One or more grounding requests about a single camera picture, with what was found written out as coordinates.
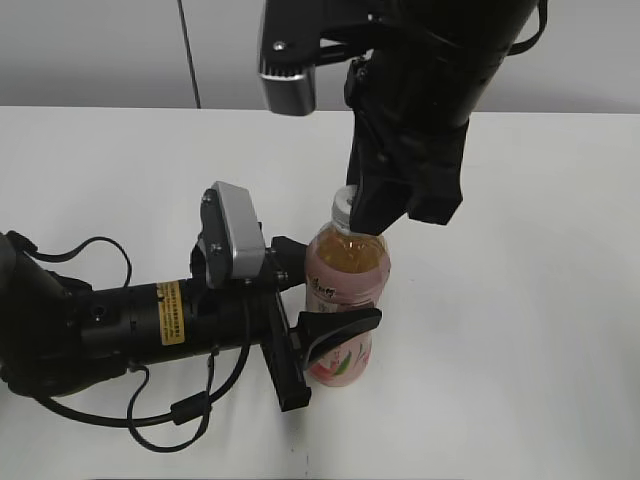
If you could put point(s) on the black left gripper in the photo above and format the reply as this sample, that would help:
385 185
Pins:
251 312

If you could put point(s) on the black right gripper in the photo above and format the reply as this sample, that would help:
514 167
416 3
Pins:
392 164

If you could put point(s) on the pink oolong tea bottle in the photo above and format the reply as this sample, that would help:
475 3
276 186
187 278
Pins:
345 271

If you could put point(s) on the white bottle cap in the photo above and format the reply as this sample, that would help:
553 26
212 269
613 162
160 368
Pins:
341 206

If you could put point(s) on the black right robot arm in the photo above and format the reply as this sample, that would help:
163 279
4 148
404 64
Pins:
412 100

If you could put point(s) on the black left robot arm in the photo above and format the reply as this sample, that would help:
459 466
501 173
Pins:
60 336

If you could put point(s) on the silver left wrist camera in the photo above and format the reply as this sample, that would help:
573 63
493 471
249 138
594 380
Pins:
231 238

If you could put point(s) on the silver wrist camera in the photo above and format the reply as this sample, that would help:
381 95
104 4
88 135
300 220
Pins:
231 238
297 37

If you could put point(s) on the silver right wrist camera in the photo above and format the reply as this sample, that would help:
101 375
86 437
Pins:
297 37

